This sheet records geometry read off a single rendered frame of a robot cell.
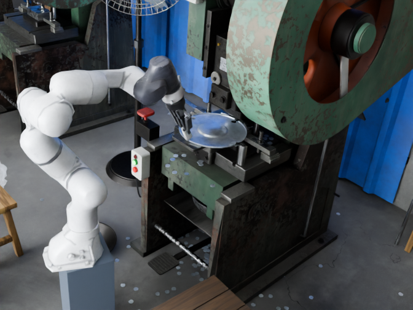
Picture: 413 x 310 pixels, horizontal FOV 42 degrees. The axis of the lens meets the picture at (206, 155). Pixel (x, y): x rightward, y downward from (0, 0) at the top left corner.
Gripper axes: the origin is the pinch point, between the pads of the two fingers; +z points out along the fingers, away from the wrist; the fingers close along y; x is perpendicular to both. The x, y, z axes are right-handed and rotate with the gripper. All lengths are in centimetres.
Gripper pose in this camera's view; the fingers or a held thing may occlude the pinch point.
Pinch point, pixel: (187, 132)
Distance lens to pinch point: 215.5
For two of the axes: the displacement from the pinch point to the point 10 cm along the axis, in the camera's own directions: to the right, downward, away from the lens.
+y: 7.0, 4.3, -5.7
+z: 2.2, 6.3, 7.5
